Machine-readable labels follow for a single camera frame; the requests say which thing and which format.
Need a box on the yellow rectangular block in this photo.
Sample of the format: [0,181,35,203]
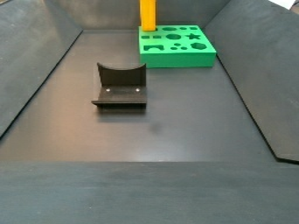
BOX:
[141,0,157,32]

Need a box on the black curved holder stand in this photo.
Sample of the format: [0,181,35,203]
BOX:
[93,63,147,107]

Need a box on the green foam shape board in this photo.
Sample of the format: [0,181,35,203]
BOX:
[139,24,217,68]

